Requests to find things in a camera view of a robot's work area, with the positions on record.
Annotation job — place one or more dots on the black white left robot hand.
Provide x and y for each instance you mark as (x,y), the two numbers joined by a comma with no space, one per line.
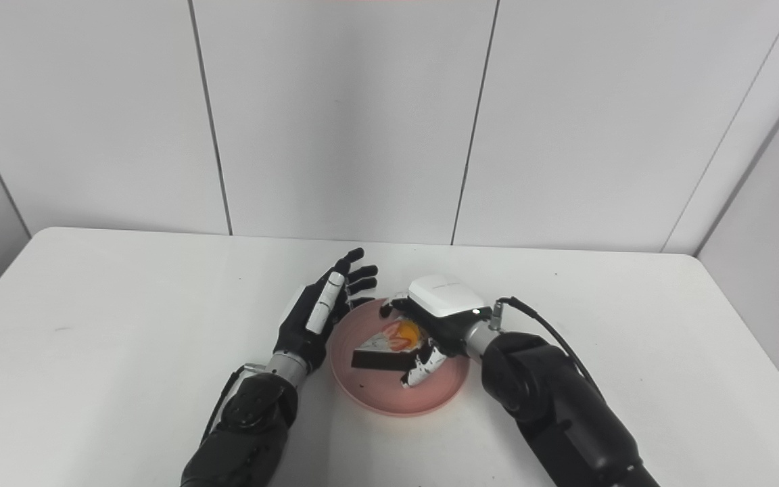
(312,318)

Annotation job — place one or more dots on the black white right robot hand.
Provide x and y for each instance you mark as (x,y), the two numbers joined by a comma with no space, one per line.
(447,308)

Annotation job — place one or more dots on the chocolate cake slice with fruit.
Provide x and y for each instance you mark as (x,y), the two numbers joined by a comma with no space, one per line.
(383,355)

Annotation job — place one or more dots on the pink round plate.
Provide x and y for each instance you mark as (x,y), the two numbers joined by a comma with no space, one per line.
(389,392)

